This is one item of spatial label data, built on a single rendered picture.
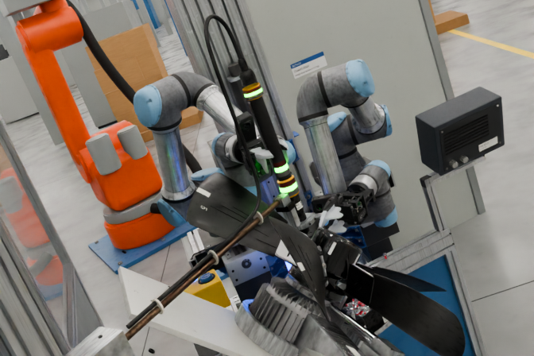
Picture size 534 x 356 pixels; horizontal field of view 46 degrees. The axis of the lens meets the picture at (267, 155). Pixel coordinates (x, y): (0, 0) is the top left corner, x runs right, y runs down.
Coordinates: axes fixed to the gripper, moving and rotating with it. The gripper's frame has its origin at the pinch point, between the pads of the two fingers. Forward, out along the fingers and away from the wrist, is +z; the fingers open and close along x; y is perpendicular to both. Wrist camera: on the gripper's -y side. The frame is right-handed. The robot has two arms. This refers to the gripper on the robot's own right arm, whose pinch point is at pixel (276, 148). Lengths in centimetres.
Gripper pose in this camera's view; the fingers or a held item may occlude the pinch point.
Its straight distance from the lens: 148.2
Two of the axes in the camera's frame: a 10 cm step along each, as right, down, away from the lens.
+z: 4.5, 1.0, -8.9
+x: -8.2, 4.3, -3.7
